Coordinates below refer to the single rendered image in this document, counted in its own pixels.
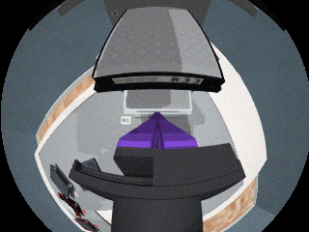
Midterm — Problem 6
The grey slotted shelf rack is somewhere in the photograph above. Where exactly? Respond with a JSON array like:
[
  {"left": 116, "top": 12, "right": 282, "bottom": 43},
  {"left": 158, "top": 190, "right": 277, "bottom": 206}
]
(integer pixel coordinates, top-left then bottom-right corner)
[{"left": 56, "top": 0, "right": 259, "bottom": 118}]

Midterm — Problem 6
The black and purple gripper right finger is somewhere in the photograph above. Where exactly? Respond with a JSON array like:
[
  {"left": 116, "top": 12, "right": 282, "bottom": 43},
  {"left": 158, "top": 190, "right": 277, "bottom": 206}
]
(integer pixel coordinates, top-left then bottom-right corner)
[{"left": 157, "top": 112, "right": 198, "bottom": 149}]

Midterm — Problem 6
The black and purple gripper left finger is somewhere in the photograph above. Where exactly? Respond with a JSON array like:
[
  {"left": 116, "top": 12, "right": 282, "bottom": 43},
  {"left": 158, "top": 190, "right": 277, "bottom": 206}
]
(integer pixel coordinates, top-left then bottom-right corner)
[{"left": 117, "top": 112, "right": 157, "bottom": 149}]

